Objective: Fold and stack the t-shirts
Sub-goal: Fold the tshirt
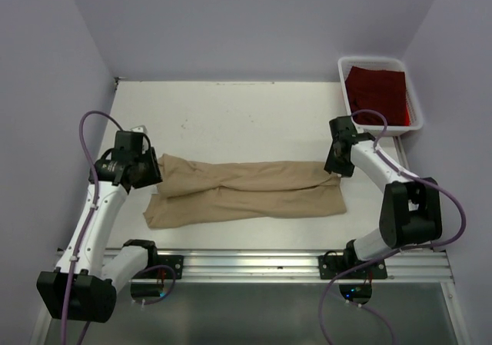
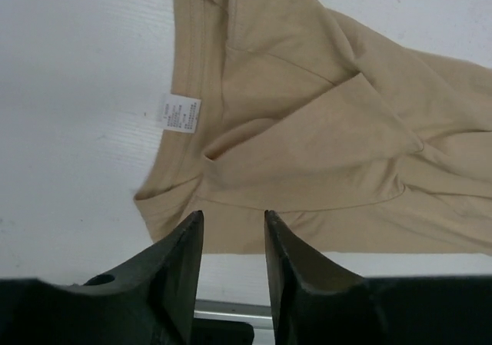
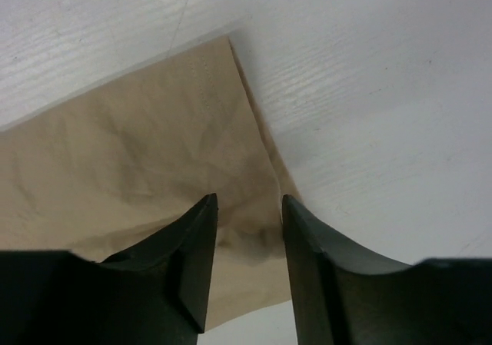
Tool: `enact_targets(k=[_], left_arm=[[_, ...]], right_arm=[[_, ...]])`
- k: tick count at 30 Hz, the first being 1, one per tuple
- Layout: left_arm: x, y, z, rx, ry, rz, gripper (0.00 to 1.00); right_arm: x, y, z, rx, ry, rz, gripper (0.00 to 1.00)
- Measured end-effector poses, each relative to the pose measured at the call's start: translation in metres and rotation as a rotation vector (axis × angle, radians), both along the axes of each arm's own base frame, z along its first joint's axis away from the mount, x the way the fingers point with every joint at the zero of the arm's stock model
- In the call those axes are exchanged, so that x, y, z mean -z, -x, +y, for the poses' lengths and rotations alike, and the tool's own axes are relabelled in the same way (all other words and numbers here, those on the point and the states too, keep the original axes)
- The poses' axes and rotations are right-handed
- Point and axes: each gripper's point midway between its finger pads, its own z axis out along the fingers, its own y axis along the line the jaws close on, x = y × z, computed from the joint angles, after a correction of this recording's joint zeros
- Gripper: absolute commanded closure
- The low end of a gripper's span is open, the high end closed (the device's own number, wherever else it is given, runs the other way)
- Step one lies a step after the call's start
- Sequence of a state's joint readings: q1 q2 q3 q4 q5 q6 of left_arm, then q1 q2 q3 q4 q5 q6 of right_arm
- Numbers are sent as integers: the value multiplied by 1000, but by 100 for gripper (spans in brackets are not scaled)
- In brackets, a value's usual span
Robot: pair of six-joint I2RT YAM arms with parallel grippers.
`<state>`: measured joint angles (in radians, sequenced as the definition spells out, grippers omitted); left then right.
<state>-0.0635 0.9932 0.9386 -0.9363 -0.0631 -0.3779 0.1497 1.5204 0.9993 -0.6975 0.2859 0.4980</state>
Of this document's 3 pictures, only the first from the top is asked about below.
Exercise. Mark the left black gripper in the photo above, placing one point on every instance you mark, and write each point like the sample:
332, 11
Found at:
154, 176

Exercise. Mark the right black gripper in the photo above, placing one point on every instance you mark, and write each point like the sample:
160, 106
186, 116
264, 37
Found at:
332, 166

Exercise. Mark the beige t shirt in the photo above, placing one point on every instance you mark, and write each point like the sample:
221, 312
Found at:
194, 192

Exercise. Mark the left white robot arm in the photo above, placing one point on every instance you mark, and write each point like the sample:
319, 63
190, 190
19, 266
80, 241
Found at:
82, 286

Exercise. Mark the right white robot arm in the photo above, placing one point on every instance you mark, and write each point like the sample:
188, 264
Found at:
410, 211

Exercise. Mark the red t shirt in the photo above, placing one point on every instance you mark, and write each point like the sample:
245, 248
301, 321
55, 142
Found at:
383, 91

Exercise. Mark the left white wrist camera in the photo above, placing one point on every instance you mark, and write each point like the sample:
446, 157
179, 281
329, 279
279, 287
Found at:
140, 129

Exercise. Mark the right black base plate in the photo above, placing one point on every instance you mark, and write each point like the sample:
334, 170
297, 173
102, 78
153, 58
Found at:
331, 265

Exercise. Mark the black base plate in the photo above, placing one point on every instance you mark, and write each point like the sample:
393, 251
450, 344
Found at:
331, 265
174, 262

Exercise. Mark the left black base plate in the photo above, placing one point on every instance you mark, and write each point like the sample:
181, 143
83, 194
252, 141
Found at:
174, 262

